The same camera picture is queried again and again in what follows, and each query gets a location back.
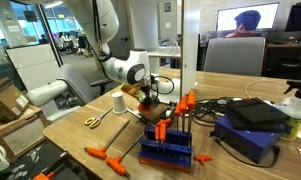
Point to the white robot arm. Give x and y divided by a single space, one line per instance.
100 23

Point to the cardboard box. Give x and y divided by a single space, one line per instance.
12 101

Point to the seated person in red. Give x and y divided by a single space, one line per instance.
246 24

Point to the white paper cup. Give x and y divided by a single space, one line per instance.
119 105

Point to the grey office chair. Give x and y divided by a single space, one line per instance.
241 56

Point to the yellow handled scissors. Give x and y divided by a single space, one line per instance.
95 121

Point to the spray bottle with yellow label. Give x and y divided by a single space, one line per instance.
293 110

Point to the small orange hex key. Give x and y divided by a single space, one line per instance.
203 158

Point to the blue hex key holder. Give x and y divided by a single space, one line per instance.
174 153

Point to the blue electronics box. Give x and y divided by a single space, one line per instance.
253 145

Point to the white wooden shelf unit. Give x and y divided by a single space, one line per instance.
152 24

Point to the black flat device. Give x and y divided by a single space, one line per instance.
255 115

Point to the orange T-handle hex key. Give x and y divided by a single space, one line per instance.
115 163

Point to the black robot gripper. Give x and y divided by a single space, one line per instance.
148 99

